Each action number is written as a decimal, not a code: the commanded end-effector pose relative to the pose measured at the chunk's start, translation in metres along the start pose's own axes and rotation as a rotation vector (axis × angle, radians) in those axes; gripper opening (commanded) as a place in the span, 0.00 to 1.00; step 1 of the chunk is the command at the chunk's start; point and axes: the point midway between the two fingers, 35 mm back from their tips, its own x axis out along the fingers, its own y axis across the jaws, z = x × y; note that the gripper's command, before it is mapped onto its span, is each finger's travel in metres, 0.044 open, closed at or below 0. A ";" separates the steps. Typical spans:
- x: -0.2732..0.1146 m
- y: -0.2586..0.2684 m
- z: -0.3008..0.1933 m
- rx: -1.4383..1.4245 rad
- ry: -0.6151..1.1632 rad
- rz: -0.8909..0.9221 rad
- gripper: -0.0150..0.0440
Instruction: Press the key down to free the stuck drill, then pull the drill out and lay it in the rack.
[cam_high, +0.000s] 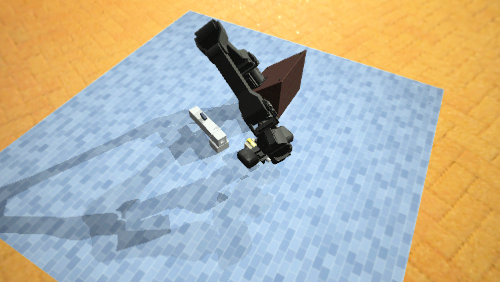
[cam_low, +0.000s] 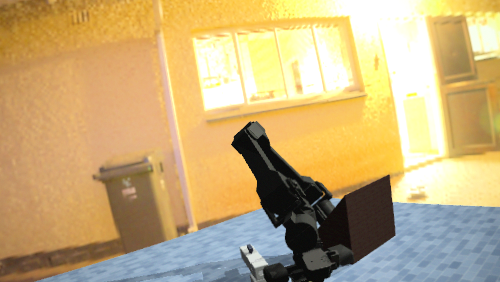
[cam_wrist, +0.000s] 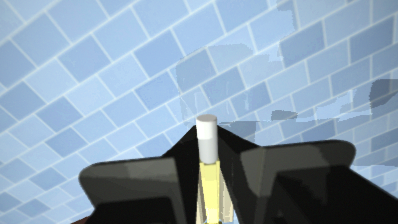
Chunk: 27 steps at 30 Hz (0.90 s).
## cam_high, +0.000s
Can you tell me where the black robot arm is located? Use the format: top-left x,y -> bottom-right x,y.
194,19 -> 293,165

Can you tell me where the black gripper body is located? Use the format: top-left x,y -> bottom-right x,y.
237,126 -> 294,169

